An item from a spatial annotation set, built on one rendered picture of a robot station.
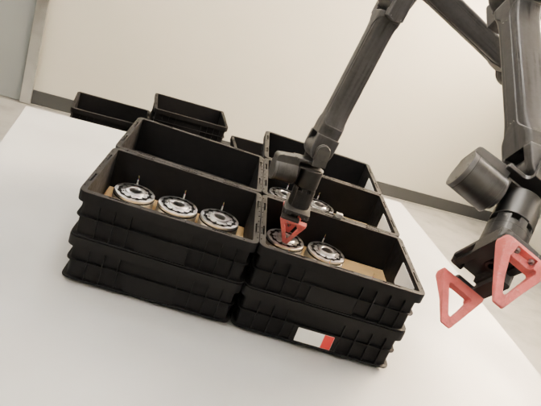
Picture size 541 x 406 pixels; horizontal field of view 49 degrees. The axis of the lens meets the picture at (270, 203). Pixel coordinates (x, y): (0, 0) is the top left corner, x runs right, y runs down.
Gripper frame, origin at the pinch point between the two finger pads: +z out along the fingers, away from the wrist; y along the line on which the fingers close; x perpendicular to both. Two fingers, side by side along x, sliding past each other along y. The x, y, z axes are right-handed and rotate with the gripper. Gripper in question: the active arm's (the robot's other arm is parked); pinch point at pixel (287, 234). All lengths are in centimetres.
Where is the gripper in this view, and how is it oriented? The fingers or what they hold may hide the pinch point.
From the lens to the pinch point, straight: 152.0
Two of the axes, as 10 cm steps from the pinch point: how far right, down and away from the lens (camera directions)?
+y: -1.0, 4.1, -9.1
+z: -3.1, 8.5, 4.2
